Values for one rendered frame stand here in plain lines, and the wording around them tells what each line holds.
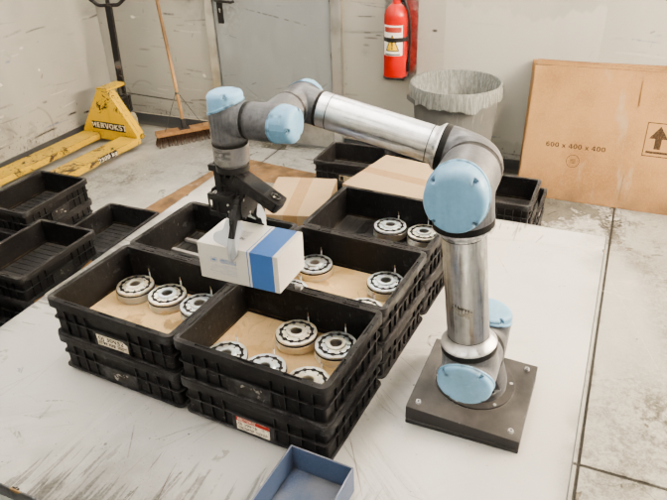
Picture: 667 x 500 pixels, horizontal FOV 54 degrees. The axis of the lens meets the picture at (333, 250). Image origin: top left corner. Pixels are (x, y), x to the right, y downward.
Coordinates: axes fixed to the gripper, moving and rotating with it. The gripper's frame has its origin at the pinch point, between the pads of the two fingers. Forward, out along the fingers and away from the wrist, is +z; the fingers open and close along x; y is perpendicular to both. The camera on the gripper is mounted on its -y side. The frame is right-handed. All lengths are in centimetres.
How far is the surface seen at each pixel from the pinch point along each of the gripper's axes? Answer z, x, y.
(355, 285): 28.1, -33.1, -11.3
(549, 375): 42, -30, -65
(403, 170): 21, -98, -4
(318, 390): 18.7, 18.5, -24.0
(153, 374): 31.0, 15.8, 21.6
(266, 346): 28.0, -0.1, -1.0
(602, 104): 53, -298, -62
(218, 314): 21.5, 0.1, 11.6
